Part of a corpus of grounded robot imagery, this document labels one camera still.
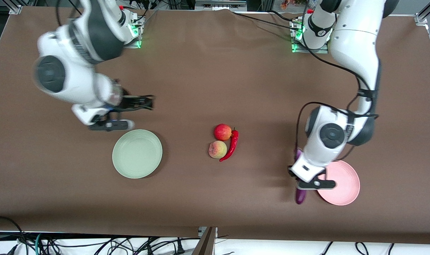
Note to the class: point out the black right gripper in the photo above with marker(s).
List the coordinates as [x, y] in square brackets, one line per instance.
[131, 103]

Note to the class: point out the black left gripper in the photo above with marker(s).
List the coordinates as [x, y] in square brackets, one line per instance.
[291, 173]

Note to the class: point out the purple eggplant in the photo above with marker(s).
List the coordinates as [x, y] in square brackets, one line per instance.
[300, 196]

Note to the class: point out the red chili pepper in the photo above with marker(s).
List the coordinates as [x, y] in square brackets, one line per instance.
[233, 145]

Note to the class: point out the yellow-pink peach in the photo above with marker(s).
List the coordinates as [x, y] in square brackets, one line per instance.
[217, 149]

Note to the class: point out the red apple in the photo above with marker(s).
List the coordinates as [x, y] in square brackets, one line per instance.
[222, 132]

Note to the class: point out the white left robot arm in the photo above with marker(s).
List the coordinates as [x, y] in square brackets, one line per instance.
[356, 42]

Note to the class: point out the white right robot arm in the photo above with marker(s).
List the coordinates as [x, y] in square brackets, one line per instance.
[66, 71]

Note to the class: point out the light green plate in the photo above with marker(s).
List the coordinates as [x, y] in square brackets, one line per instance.
[137, 154]

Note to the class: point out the pink plate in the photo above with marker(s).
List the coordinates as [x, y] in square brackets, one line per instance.
[345, 191]

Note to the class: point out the brown table cloth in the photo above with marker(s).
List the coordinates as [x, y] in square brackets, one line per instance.
[200, 71]

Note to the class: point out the grey metal device box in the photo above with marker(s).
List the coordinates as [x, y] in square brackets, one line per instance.
[220, 5]

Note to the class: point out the colourful background object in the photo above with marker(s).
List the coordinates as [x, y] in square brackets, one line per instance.
[287, 4]

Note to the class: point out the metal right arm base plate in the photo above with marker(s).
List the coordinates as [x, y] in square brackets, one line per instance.
[134, 44]

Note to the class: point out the aluminium profile post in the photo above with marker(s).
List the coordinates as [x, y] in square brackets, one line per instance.
[205, 244]

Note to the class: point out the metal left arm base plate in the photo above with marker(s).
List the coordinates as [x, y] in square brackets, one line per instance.
[299, 50]

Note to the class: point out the metal corner bracket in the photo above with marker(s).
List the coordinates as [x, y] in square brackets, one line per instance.
[16, 7]

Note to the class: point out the aluminium frame corner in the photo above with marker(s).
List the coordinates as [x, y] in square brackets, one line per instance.
[425, 14]

